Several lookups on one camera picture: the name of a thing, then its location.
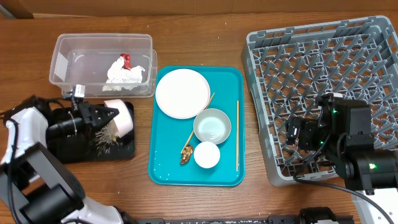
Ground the pink bowl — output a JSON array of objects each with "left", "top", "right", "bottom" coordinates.
[{"left": 104, "top": 99, "right": 134, "bottom": 138}]

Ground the white napkin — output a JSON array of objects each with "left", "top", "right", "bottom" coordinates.
[{"left": 106, "top": 56, "right": 145, "bottom": 84}]

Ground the white paper cup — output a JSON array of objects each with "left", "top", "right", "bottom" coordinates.
[{"left": 193, "top": 141, "right": 221, "bottom": 169}]

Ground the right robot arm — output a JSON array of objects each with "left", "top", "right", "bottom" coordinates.
[{"left": 285, "top": 92, "right": 397, "bottom": 223}]

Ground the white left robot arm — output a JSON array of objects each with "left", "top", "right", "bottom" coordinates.
[{"left": 1, "top": 96, "right": 134, "bottom": 223}]

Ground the black waste tray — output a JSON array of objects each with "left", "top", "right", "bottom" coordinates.
[{"left": 46, "top": 101, "right": 136, "bottom": 164}]

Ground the grey dishwasher rack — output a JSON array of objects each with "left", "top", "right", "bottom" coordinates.
[{"left": 241, "top": 16, "right": 397, "bottom": 187}]

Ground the clear plastic bin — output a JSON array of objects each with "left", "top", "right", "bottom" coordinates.
[{"left": 49, "top": 33, "right": 157, "bottom": 98}]

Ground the large pink plate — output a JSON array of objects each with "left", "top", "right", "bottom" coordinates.
[{"left": 155, "top": 68, "right": 211, "bottom": 119}]

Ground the wooden chopstick right side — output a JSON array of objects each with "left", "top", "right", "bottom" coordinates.
[{"left": 236, "top": 101, "right": 239, "bottom": 172}]

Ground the brown food scrap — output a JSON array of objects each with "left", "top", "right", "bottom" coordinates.
[{"left": 180, "top": 144, "right": 194, "bottom": 165}]

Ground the grey-green bowl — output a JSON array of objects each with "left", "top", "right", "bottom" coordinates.
[{"left": 194, "top": 108, "right": 231, "bottom": 144}]

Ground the wooden chopstick under plate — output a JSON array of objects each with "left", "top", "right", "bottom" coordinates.
[{"left": 180, "top": 93, "right": 215, "bottom": 155}]

